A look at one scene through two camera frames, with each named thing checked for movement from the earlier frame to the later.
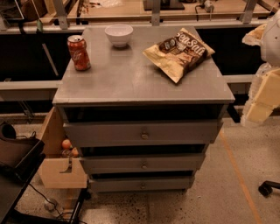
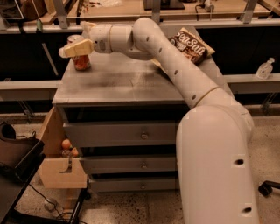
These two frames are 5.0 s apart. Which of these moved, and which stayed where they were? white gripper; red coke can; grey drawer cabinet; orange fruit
Moved: white gripper
Stayed: red coke can; grey drawer cabinet; orange fruit
